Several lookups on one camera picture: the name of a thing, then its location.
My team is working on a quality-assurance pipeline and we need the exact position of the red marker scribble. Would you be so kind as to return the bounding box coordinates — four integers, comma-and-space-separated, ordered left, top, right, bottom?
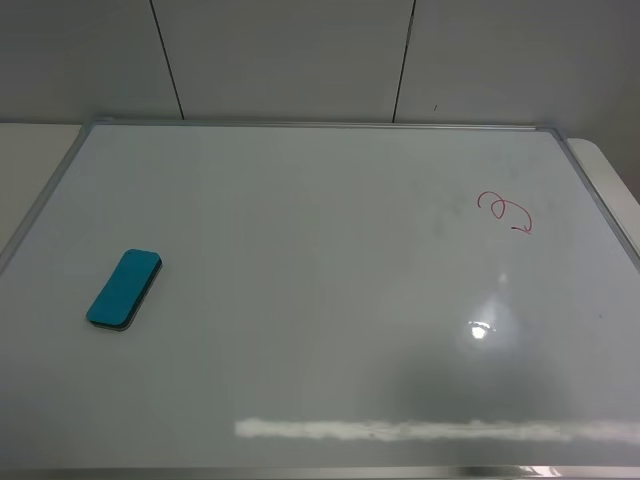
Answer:
476, 191, 533, 235

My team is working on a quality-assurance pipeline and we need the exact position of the teal whiteboard eraser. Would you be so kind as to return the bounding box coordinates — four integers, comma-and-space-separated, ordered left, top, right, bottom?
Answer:
86, 249, 163, 331

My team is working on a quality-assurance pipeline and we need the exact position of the white whiteboard with aluminium frame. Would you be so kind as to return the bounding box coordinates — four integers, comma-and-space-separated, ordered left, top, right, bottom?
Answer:
1, 121, 639, 479

